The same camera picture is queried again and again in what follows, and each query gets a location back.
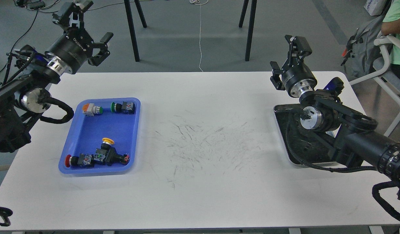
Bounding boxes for black switch red terminals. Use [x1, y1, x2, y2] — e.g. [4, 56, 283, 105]
[92, 148, 130, 166]

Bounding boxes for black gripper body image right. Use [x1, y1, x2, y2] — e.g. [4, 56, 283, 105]
[281, 65, 317, 98]

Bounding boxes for silver metal tray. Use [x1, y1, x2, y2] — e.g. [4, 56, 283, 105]
[274, 104, 337, 167]

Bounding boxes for orange green push button switch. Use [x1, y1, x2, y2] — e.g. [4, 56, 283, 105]
[82, 103, 103, 116]

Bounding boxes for black table leg right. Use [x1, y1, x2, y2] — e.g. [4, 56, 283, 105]
[238, 0, 257, 62]

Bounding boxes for white hanging cord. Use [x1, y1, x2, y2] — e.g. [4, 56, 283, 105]
[189, 0, 209, 72]

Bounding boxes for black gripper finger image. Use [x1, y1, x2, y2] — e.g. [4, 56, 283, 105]
[88, 32, 114, 66]
[53, 0, 94, 36]
[284, 35, 313, 71]
[270, 61, 285, 90]

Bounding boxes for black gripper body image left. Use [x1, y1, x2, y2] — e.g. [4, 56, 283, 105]
[45, 31, 96, 74]

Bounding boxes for person in green shirt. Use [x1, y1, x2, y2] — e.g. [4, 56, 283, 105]
[381, 0, 400, 79]

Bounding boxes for black floor cable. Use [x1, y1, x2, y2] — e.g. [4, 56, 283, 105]
[0, 0, 77, 79]

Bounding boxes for black table leg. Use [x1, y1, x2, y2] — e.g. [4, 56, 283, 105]
[123, 0, 147, 62]
[238, 0, 257, 62]

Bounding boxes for red push button switch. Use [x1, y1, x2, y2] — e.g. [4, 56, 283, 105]
[64, 154, 94, 168]

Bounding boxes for black table leg left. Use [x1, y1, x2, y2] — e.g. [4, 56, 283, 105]
[123, 0, 147, 62]

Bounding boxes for grey backpack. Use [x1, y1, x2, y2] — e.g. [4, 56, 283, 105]
[341, 15, 385, 78]

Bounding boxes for green push button black body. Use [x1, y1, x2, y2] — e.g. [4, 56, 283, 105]
[110, 102, 136, 114]

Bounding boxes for white frame chair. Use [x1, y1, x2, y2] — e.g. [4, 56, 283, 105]
[349, 32, 400, 137]

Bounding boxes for blue plastic tray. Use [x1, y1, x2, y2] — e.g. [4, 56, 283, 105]
[58, 97, 141, 175]

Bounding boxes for yellow mushroom push button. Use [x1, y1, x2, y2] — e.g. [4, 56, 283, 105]
[101, 137, 115, 150]

